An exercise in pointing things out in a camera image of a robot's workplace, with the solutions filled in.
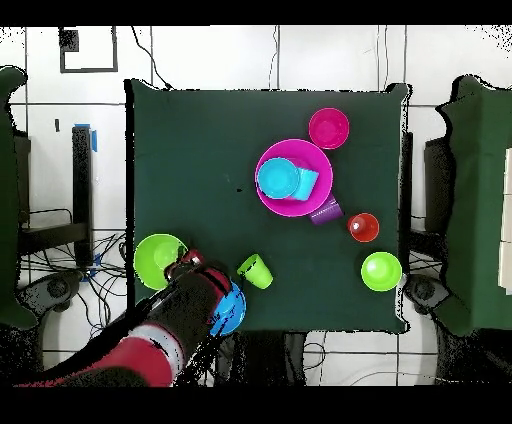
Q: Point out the orange red cup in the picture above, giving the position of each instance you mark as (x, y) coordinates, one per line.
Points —
(363, 227)

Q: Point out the small magenta bowl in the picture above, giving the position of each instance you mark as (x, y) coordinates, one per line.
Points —
(328, 128)

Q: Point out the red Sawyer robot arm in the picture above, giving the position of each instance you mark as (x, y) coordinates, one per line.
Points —
(180, 312)

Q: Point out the small green bowl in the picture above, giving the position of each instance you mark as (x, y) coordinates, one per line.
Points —
(381, 271)

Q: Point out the dark green tablecloth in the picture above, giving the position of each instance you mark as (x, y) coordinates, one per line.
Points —
(200, 128)

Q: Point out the black box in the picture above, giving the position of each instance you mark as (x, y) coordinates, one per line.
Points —
(22, 180)
(438, 188)

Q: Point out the purple cup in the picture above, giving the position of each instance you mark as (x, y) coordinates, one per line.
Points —
(330, 212)

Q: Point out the large green bowl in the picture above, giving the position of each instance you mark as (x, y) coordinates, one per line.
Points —
(154, 260)

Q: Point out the large pink bowl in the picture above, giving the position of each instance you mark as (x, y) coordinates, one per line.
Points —
(320, 200)

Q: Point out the blue cup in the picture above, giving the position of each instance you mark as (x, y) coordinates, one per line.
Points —
(308, 184)

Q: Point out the stack of white boxes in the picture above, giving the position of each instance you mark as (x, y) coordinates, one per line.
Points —
(507, 220)

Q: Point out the grey chair base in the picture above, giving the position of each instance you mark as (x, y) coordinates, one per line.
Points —
(56, 288)
(424, 290)

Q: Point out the black metal stand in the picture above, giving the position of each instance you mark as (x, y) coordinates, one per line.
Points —
(82, 192)

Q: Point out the green cup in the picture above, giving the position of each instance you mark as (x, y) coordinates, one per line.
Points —
(256, 272)

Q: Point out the blue tape strip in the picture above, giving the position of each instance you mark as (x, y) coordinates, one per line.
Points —
(94, 140)

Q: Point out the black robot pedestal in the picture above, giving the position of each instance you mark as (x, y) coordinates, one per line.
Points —
(260, 360)

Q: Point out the large blue bowl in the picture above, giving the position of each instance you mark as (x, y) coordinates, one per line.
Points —
(234, 310)

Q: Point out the small cyan bowl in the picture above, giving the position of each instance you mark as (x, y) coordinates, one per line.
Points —
(278, 178)

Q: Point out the green cloth side table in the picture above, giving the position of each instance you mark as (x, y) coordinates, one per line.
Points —
(480, 200)
(8, 200)

